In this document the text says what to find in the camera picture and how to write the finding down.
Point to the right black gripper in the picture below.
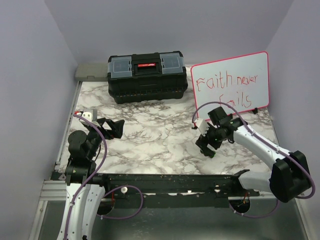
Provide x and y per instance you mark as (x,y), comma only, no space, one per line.
(202,145)

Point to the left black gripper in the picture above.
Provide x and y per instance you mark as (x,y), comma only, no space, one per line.
(117,127)

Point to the pink framed whiteboard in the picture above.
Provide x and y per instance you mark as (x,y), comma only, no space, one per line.
(238,84)

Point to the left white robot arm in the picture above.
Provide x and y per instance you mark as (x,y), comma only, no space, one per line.
(84,187)

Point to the black plastic toolbox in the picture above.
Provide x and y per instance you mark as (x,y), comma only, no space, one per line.
(145,77)

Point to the grey plastic case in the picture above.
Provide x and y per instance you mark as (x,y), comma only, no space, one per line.
(91,72)

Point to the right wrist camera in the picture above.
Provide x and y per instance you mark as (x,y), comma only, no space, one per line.
(202,126)

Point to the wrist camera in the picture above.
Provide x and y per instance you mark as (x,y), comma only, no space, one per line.
(202,126)
(89,114)

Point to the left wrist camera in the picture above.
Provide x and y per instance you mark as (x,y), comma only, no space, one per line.
(89,114)

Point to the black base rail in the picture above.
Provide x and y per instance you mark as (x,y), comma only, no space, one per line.
(168,191)

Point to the aluminium extrusion frame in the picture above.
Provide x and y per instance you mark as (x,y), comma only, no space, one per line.
(52,190)

